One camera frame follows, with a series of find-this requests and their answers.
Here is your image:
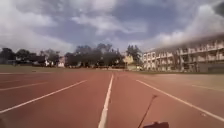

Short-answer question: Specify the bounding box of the red running track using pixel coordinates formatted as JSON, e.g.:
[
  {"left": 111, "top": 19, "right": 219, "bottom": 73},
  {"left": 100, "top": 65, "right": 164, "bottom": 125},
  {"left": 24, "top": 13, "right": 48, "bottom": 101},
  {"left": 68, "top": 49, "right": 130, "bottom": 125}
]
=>
[{"left": 0, "top": 69, "right": 224, "bottom": 128}]

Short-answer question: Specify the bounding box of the yellow building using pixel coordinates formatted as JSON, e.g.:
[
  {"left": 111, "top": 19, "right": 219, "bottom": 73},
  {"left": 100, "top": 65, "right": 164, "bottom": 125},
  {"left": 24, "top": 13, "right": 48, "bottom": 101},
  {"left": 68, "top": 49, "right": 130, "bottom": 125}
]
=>
[{"left": 122, "top": 54, "right": 135, "bottom": 67}]

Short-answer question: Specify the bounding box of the pale multi-storey building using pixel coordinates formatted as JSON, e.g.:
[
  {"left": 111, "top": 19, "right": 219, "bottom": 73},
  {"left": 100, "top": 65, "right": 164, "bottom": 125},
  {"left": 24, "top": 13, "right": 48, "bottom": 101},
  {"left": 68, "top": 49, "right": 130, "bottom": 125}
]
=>
[{"left": 141, "top": 33, "right": 224, "bottom": 74}]

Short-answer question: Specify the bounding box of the robot's own part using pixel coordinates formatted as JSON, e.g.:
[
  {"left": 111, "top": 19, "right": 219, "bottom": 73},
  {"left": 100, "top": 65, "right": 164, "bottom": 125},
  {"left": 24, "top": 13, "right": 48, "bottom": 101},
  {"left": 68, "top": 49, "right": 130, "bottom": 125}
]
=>
[{"left": 136, "top": 94, "right": 170, "bottom": 128}]

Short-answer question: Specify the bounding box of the row of trees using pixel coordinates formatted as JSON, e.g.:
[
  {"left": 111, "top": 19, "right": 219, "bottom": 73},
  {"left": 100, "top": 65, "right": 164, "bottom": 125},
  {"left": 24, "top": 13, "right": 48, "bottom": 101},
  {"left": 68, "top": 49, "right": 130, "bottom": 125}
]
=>
[{"left": 0, "top": 42, "right": 144, "bottom": 70}]

